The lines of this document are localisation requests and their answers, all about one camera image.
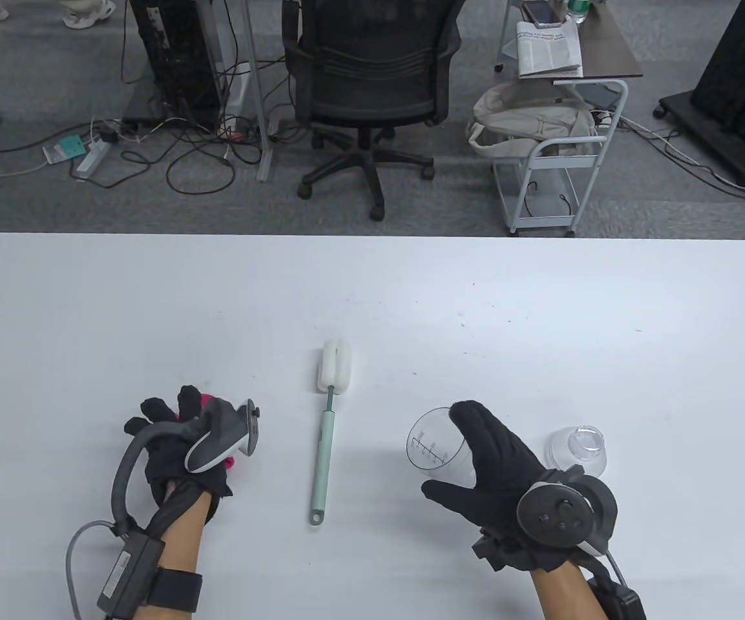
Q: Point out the smartphone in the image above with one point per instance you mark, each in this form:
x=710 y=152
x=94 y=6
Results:
x=540 y=13

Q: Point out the black wrist sensor box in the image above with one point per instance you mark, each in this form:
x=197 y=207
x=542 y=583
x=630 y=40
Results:
x=624 y=604
x=130 y=571

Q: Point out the black wheeled stand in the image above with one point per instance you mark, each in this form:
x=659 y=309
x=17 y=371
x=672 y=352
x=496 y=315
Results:
x=734 y=77

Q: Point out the clear bottle green label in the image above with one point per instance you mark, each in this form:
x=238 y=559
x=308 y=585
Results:
x=577 y=10

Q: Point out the white metal cart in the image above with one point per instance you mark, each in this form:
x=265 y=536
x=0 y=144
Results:
x=540 y=225

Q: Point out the person's right hand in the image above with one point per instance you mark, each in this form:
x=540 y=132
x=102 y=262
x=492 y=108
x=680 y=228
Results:
x=495 y=465

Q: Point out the white power strip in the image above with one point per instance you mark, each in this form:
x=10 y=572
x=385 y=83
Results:
x=91 y=158

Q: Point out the brown side table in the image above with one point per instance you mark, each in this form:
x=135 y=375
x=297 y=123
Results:
x=608 y=45

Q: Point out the clear shaker cup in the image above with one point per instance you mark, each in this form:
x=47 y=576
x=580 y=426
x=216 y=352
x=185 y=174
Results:
x=430 y=445

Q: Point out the black computer tower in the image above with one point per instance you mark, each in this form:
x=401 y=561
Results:
x=175 y=58

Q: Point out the beige bag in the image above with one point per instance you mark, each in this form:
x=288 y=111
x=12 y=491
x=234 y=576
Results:
x=527 y=123

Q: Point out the person's right forearm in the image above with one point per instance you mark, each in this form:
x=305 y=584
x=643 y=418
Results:
x=563 y=594

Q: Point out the grey tracking controller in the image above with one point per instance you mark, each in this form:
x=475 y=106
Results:
x=220 y=433
x=559 y=510

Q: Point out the clear domed cup lid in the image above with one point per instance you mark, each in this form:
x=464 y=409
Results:
x=579 y=445

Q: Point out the pink cloth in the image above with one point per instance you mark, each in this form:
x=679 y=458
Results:
x=205 y=402

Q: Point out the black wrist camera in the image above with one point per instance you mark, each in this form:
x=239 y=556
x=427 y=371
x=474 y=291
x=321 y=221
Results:
x=495 y=552

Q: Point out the white sponge cup brush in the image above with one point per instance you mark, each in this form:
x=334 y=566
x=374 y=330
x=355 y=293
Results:
x=324 y=452

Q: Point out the folded newspaper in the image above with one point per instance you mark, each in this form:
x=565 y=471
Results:
x=550 y=48

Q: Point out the person's left hand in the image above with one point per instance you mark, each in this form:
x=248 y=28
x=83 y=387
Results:
x=172 y=462

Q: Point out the person's left forearm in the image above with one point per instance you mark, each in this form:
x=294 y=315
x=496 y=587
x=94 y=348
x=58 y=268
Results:
x=181 y=539

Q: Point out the black office chair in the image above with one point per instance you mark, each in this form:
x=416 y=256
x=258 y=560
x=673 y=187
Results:
x=369 y=71

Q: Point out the black plug adapter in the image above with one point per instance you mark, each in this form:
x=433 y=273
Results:
x=108 y=135

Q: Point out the white desk leg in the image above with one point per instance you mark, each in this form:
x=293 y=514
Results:
x=257 y=84

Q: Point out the teal label power adapter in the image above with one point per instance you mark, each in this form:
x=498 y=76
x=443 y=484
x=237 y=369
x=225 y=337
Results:
x=65 y=150

